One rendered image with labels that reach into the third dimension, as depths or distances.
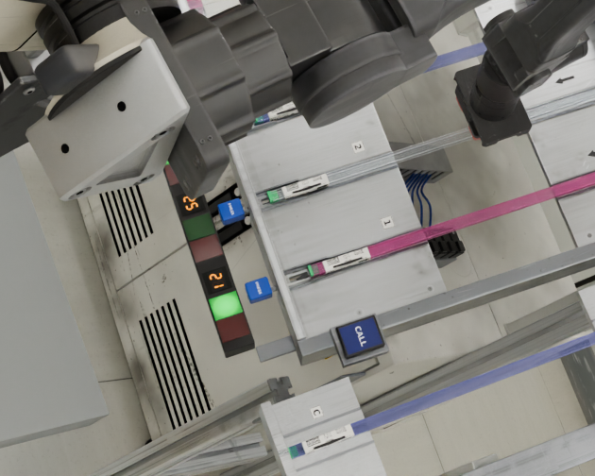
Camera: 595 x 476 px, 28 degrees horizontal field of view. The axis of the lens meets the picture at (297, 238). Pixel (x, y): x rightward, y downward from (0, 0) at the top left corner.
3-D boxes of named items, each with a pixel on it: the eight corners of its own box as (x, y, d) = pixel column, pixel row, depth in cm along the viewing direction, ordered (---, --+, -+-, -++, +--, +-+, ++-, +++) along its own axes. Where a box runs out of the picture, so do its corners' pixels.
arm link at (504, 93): (474, 50, 136) (501, 90, 134) (525, 24, 137) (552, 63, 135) (466, 76, 142) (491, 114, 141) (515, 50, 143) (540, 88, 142)
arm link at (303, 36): (228, 2, 74) (269, 76, 73) (365, -58, 77) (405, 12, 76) (208, 56, 83) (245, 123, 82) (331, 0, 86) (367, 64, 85)
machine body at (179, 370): (141, 490, 212) (395, 364, 175) (37, 145, 231) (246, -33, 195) (363, 441, 261) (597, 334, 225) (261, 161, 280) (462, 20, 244)
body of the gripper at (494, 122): (499, 62, 150) (509, 36, 143) (530, 133, 147) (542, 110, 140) (451, 78, 149) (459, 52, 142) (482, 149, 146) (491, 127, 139)
